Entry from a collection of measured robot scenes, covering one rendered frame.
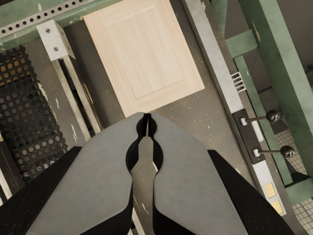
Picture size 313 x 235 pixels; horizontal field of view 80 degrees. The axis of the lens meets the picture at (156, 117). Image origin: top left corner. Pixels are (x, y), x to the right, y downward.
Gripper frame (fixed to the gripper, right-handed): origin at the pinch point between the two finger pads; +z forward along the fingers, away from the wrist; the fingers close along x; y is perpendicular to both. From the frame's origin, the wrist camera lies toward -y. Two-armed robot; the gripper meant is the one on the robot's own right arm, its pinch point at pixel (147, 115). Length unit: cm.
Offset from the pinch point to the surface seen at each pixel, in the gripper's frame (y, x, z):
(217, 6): -7, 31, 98
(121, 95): 23, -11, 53
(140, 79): 17, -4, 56
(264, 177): 46, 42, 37
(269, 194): 52, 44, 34
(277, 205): 55, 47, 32
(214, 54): 8, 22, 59
